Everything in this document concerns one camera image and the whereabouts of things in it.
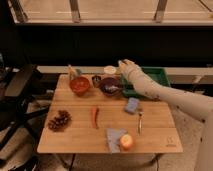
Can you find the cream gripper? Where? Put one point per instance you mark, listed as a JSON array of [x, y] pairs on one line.
[[129, 69]]

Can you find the orange-red bowl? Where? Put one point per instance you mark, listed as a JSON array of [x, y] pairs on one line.
[[79, 85]]

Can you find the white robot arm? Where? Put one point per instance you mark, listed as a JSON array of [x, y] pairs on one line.
[[197, 106]]

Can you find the white paper cup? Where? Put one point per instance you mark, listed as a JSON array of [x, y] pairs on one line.
[[110, 71]]

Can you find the dark purple bowl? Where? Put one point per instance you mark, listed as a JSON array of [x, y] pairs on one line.
[[109, 81]]

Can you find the metal spoon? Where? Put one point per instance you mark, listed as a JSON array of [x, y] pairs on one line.
[[111, 88]]

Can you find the green plastic tray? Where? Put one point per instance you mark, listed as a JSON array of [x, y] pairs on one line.
[[157, 74]]

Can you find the blue sponge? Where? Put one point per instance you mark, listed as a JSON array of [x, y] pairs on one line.
[[131, 105]]

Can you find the yellow and blue toy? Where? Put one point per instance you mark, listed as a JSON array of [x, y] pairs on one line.
[[73, 73]]

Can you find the orange carrot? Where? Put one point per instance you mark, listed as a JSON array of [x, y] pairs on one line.
[[94, 114]]

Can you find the wooden folding table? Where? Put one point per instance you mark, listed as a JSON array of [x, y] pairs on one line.
[[158, 135]]

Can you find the blue-grey cloth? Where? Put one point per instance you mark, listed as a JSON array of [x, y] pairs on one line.
[[113, 137]]

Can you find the red-yellow apple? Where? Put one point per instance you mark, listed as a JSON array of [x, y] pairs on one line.
[[126, 142]]

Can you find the bunch of dark grapes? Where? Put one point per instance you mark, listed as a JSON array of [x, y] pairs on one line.
[[59, 122]]

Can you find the black office chair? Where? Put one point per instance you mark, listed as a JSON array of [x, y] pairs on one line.
[[17, 96]]

